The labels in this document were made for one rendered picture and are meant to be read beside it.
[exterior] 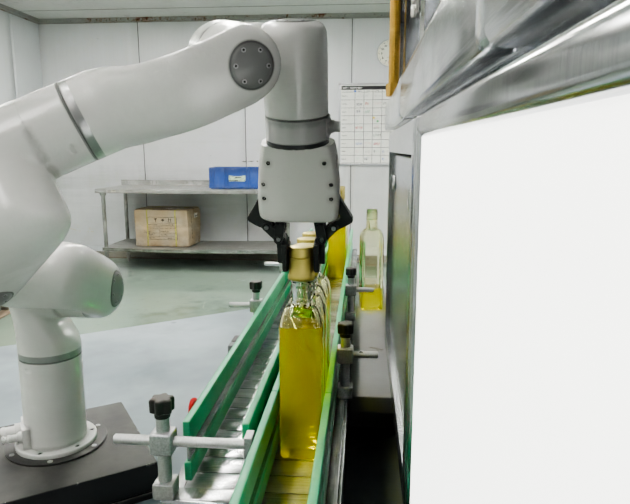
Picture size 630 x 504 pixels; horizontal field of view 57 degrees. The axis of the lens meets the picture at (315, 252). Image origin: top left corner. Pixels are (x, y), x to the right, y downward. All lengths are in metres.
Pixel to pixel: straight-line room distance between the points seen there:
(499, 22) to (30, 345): 0.87
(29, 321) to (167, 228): 5.41
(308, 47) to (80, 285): 0.44
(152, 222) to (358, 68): 2.80
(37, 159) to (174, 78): 0.15
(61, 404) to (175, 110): 0.59
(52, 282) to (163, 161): 6.18
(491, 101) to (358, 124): 6.39
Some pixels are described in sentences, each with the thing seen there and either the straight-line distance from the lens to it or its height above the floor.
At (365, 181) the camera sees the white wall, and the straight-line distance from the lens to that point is 6.60.
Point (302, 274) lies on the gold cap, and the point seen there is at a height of 1.13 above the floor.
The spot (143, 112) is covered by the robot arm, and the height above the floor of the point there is 1.33.
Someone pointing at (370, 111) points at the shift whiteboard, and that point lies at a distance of 6.59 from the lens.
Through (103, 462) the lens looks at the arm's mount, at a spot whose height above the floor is 0.81.
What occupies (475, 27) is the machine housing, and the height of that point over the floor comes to 1.35.
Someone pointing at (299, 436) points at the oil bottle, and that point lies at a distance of 0.81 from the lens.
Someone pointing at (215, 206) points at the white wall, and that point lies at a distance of 6.84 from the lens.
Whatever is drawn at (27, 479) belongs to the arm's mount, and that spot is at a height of 0.81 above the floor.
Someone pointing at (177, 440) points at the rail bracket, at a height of 0.96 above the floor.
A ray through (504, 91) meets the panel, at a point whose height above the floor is 1.31.
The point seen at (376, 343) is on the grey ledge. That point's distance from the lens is 1.27.
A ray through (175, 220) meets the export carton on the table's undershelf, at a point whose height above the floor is 0.54.
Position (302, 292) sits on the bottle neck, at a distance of 0.75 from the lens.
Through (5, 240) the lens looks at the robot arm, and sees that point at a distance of 0.60.
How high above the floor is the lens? 1.30
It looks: 10 degrees down
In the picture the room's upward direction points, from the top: straight up
